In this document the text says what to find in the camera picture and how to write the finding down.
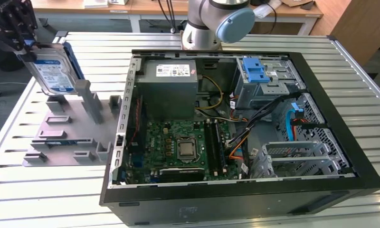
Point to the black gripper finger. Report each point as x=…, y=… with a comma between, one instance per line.
x=2, y=39
x=27, y=26

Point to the CPU socket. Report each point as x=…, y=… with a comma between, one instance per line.
x=178, y=158

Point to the hard disk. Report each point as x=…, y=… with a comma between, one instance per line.
x=54, y=76

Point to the white roll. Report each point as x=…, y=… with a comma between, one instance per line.
x=270, y=8

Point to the plain white box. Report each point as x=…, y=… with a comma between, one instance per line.
x=96, y=3

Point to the metal disk bay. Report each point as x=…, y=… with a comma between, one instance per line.
x=304, y=158

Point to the silver CPU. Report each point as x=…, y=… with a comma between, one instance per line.
x=186, y=149

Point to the white box blue print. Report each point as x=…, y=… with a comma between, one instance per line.
x=118, y=2

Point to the black PC case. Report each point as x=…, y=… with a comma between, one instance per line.
x=208, y=209

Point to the grey power supply unit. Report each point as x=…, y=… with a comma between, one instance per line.
x=168, y=99

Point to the black graphics card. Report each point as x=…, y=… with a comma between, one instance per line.
x=180, y=177

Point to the blue drive cage latch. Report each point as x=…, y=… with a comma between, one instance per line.
x=251, y=71

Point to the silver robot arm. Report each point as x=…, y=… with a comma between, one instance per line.
x=203, y=35

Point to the wooden desk white frame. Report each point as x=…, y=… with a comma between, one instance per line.
x=284, y=12
x=67, y=10

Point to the brown cardboard piece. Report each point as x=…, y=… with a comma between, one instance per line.
x=288, y=2

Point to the wooden cabinet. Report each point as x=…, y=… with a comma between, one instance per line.
x=360, y=23

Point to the black RAM slot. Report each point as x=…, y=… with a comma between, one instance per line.
x=212, y=147

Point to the metal drive cage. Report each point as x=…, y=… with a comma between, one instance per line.
x=272, y=90

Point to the green RAM stick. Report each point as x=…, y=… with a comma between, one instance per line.
x=62, y=142

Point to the grey parts rack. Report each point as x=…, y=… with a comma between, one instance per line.
x=72, y=131

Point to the green motherboard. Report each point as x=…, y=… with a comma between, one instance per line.
x=155, y=164

